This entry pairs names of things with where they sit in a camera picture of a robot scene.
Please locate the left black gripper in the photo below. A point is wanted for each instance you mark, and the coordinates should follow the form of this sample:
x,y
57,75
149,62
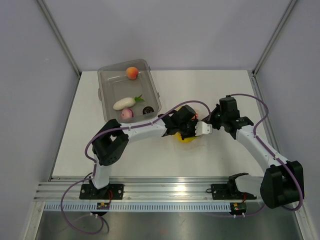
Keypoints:
x,y
192,134

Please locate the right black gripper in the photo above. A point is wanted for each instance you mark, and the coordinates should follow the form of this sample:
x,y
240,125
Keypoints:
x,y
214,125

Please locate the yellow white-dotted toy food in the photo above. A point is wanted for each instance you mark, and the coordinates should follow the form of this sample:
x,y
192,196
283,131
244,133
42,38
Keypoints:
x,y
184,140

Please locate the clear zip top bag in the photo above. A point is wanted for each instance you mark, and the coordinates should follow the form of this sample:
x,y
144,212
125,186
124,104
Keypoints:
x,y
187,144

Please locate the dark round toy fruit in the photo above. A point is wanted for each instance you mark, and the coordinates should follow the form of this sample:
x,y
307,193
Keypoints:
x,y
147,110

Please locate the purple white-dotted toy food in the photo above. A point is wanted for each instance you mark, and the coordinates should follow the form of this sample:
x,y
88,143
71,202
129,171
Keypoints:
x,y
126,114

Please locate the white toy food piece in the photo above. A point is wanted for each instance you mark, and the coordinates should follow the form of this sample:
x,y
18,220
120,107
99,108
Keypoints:
x,y
127,102

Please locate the orange pink toy peach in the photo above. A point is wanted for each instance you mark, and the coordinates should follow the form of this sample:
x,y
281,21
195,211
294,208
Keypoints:
x,y
132,73

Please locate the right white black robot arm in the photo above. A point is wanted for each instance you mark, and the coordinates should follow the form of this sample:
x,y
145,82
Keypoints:
x,y
283,180

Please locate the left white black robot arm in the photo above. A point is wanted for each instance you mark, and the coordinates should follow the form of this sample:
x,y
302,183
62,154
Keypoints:
x,y
110,142

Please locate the clear grey plastic bin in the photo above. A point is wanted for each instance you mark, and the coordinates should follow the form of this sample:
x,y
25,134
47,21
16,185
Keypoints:
x,y
114,85

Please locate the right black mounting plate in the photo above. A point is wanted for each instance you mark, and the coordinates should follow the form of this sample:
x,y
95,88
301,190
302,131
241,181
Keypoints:
x,y
220,191

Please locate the black mounting plate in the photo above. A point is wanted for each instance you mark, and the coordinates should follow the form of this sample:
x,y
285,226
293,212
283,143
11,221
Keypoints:
x,y
112,191
220,191

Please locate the right small circuit board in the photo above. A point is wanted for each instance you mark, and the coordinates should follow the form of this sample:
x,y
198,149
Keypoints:
x,y
239,206

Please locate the small circuit board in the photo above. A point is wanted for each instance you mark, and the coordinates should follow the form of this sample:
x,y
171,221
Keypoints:
x,y
239,206
103,206

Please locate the left small circuit board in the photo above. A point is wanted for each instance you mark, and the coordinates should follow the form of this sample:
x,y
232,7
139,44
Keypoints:
x,y
103,206

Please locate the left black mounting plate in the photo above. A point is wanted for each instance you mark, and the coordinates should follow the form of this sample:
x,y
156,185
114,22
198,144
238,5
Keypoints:
x,y
112,191

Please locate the right aluminium frame post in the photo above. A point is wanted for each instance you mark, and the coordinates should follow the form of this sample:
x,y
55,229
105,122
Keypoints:
x,y
274,36

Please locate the aluminium frame post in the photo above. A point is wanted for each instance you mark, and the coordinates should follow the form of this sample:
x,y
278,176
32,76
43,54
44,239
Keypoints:
x,y
59,37
274,36

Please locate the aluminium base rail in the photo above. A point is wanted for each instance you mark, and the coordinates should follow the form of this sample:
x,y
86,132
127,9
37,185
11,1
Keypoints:
x,y
139,189

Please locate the white slotted cable duct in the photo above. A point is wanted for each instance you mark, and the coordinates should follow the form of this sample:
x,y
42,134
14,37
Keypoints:
x,y
211,207

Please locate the left aluminium frame post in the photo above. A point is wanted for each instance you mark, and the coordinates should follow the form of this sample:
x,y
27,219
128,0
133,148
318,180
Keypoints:
x,y
59,37

